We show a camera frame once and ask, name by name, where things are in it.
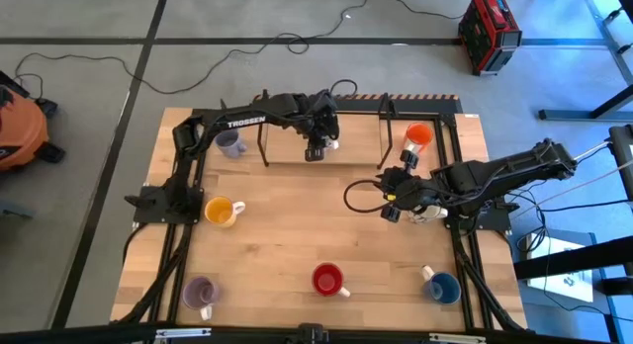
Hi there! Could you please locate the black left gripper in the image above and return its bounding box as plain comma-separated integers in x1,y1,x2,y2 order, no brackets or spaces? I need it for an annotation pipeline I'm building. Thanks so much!
296,89,343,163

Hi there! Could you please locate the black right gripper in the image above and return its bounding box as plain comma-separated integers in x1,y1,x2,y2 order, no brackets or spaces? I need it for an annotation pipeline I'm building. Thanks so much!
375,149,441,224

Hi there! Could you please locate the white mug orange inside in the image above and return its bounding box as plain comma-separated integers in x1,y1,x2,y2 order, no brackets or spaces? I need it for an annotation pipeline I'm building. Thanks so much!
401,122,435,155

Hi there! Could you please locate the plain lavender mug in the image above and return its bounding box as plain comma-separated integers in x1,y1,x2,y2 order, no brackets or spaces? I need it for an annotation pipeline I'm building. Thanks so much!
214,129,248,160

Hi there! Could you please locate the yellow and white mug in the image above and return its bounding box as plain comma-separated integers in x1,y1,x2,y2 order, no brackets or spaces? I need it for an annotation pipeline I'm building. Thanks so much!
204,195,247,229

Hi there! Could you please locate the blue and white mug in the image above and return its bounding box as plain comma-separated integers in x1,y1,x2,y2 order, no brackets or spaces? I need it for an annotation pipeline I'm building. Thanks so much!
419,264,463,306

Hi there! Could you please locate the red and white mug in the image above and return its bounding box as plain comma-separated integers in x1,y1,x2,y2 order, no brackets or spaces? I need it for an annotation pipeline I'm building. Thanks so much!
311,262,352,300

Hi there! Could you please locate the purple and white mug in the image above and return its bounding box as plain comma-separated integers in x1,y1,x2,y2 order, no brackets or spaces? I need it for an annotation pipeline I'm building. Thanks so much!
181,276,222,321

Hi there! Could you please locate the black orange hazard strip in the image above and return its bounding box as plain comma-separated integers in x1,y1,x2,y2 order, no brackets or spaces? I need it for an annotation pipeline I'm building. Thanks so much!
251,92,464,115

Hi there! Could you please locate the red and black toolbox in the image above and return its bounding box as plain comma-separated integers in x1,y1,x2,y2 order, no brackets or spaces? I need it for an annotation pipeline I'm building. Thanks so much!
457,0,523,77

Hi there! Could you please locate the black metal beam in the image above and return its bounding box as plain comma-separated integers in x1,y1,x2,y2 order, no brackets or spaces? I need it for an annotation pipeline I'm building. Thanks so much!
513,234,633,296

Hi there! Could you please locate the white cardboard box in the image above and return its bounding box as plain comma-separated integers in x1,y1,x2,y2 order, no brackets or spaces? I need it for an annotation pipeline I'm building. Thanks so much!
525,229,594,303

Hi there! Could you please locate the orange shop vacuum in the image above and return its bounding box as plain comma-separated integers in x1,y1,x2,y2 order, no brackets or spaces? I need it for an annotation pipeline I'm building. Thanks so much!
0,69,66,175

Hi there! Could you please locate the wooden shelf black metal frame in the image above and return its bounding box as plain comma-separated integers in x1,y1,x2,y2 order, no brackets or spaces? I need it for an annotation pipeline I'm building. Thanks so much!
257,90,400,171

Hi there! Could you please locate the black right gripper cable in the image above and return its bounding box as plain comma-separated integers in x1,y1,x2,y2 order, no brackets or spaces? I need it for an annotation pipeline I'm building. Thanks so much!
343,179,392,215

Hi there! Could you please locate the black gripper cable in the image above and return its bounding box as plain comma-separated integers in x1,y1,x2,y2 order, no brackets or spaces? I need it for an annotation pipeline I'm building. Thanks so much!
343,179,392,215
328,78,359,100

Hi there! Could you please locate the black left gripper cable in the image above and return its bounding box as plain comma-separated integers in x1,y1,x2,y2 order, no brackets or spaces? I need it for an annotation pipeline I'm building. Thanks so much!
328,78,359,100

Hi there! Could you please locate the black aluminium table frame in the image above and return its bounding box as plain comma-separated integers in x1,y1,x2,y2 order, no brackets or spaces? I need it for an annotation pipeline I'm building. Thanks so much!
111,106,528,335

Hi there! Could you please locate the long black floor cable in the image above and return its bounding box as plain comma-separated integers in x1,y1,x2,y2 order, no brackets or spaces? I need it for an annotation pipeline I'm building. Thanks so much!
13,0,466,96

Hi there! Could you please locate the silver metal bracket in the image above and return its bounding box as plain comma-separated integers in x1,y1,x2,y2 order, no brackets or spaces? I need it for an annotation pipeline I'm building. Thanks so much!
155,327,213,340
428,332,486,344

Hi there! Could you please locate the grey metal table frame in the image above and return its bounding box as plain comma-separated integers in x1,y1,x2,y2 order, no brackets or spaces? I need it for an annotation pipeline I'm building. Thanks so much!
537,0,633,123

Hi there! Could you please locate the black floor cable bundle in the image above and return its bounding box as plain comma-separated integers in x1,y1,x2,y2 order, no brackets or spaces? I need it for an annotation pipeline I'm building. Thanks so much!
494,160,633,315

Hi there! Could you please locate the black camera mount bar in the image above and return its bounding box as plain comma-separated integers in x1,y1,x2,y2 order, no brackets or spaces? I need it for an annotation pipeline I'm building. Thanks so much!
0,322,633,344

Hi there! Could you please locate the white power cable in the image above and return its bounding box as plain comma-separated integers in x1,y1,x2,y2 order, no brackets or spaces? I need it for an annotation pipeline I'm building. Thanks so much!
573,139,617,162

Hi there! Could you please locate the black metal post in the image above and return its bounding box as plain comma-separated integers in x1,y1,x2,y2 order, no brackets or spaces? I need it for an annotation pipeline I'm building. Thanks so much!
608,124,633,202

